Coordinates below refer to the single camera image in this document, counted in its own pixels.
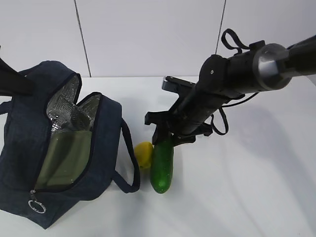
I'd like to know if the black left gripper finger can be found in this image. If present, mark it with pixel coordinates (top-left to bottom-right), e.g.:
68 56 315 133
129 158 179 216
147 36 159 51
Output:
0 59 34 95

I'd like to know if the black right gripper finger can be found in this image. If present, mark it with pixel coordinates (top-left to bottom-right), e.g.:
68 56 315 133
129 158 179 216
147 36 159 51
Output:
172 134 196 146
152 124 173 145

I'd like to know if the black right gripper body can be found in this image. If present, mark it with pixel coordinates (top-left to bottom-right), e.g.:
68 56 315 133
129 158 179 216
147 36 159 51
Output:
145 111 212 137

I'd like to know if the green cucumber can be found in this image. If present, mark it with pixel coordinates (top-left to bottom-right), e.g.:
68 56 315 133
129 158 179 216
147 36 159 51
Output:
150 137 174 194

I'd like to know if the dark blue insulated lunch bag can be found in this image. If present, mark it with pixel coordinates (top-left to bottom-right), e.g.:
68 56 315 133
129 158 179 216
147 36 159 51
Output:
0 61 140 228

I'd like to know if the glass container with green lid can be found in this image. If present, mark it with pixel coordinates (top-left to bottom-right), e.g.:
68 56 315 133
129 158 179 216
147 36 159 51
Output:
35 130 92 190

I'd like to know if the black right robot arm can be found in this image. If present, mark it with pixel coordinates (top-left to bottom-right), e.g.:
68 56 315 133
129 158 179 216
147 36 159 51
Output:
145 37 316 146

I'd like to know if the yellow lemon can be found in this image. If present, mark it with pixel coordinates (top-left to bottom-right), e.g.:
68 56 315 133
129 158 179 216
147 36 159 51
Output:
134 142 154 169

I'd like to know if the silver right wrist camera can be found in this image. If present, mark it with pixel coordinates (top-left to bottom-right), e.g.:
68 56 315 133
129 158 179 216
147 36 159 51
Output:
162 76 195 97

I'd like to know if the silver zipper pull ring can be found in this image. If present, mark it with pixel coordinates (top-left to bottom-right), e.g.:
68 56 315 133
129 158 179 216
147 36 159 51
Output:
28 189 47 214

